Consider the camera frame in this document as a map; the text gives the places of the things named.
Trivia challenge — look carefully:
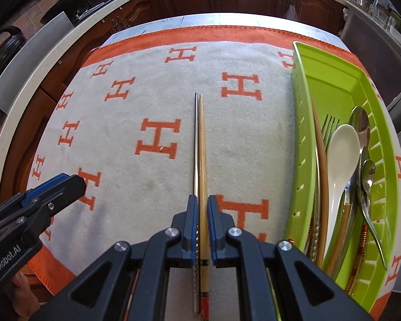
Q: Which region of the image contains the large steel spoon embossed handle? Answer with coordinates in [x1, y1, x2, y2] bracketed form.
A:
[349, 106, 371, 188]

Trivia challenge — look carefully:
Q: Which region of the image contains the white ceramic spoon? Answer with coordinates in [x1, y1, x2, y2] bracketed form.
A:
[324, 124, 361, 258]

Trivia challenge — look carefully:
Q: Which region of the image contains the orange and beige printed blanket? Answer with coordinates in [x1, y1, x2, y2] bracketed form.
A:
[26, 25, 401, 321]

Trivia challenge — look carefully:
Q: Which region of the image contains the grey steel counter cabinet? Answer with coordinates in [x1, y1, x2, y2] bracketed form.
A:
[339, 5, 401, 109]

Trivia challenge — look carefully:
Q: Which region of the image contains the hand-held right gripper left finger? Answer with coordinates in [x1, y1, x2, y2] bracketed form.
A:
[30, 194, 199, 321]

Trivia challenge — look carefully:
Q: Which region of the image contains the short round steel spoon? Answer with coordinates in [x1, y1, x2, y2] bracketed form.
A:
[360, 145, 388, 271]

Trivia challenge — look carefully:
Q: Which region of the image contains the metal splash panel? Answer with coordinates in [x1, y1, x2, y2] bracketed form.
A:
[0, 11, 75, 113]

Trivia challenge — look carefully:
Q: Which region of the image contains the person's left hand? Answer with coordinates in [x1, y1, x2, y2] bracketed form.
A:
[11, 263, 44, 312]

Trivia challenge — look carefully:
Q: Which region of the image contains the steel spoon wooden handle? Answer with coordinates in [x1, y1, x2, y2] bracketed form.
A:
[332, 190, 353, 271]

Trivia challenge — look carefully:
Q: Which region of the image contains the hanging clear plastic bag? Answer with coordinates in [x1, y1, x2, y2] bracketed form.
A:
[283, 4, 300, 21]

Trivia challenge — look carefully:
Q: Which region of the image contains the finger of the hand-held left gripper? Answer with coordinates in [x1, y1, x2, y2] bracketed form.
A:
[0, 173, 69, 219]
[20, 175, 87, 239]

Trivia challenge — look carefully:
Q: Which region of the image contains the steel fork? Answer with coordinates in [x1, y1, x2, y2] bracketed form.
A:
[322, 114, 340, 161]

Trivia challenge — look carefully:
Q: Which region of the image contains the pale chopstick red striped end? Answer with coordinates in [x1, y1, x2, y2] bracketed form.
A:
[348, 224, 369, 290]

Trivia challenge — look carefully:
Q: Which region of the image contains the row of jars and bottles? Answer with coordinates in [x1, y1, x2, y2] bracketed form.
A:
[368, 0, 401, 54]

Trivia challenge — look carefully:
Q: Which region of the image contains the green plastic slotted tray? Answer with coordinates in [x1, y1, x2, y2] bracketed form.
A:
[282, 41, 400, 310]

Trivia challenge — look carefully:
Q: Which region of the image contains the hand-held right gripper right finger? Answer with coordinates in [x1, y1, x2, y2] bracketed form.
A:
[207, 194, 371, 321]

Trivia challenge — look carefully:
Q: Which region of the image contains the black wok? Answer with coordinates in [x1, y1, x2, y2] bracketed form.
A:
[0, 27, 28, 86]

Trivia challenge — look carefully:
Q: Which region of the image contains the steel chopstick twisted end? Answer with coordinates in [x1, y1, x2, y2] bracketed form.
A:
[193, 92, 201, 314]
[306, 187, 321, 263]

